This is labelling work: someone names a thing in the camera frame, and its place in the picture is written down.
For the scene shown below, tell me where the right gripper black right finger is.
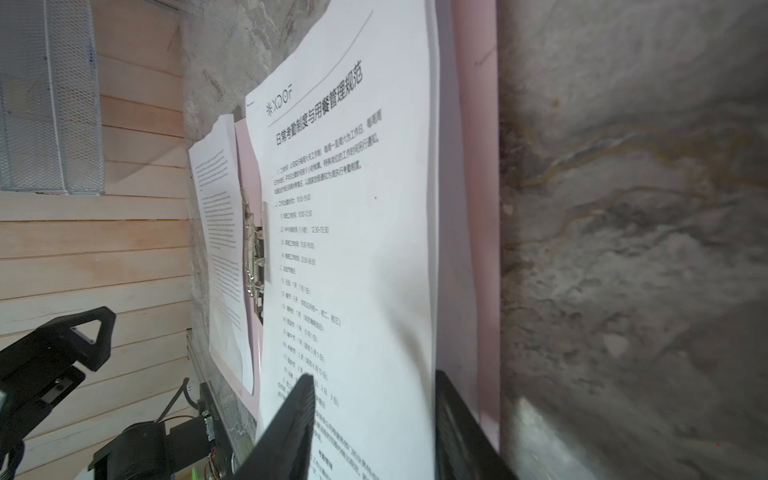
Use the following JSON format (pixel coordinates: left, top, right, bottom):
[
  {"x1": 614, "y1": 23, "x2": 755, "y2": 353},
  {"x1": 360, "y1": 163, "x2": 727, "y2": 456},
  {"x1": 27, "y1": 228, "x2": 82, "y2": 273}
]
[{"x1": 435, "y1": 370, "x2": 518, "y2": 480}]

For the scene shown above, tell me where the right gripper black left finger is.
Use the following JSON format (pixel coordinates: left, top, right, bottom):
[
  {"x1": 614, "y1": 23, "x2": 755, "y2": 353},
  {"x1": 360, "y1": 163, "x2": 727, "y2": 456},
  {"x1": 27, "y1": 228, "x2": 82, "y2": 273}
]
[{"x1": 233, "y1": 374, "x2": 316, "y2": 480}]

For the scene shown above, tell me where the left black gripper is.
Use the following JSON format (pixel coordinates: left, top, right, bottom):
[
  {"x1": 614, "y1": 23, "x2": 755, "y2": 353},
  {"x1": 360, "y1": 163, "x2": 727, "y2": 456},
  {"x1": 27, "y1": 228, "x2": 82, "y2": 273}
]
[{"x1": 1, "y1": 306, "x2": 117, "y2": 468}]

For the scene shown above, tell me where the printed paper sheet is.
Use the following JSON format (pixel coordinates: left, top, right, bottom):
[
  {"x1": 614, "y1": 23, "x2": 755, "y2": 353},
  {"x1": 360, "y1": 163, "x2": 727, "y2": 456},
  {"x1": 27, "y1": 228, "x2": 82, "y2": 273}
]
[
  {"x1": 189, "y1": 114, "x2": 254, "y2": 394},
  {"x1": 434, "y1": 1, "x2": 479, "y2": 419},
  {"x1": 246, "y1": 1, "x2": 438, "y2": 479}
]

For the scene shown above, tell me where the pink file folder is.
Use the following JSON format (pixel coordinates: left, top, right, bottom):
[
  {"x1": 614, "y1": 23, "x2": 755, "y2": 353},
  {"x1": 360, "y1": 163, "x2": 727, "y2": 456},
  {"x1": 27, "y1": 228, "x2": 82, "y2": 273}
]
[{"x1": 206, "y1": 0, "x2": 502, "y2": 454}]

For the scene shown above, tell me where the metal folder clip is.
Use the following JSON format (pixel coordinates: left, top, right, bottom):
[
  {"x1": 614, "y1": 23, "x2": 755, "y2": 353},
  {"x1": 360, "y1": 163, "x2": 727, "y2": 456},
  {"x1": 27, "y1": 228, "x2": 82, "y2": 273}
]
[{"x1": 241, "y1": 189, "x2": 266, "y2": 322}]

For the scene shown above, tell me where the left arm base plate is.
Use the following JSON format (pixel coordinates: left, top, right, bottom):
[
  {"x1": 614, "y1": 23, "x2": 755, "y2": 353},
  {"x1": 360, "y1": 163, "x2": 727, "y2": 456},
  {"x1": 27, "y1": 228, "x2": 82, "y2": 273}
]
[{"x1": 87, "y1": 383, "x2": 240, "y2": 479}]

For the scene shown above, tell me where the white wire mesh shelf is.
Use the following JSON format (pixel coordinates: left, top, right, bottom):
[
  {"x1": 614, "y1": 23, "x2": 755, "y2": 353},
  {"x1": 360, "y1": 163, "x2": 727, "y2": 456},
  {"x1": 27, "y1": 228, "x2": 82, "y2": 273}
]
[{"x1": 1, "y1": 1, "x2": 105, "y2": 196}]

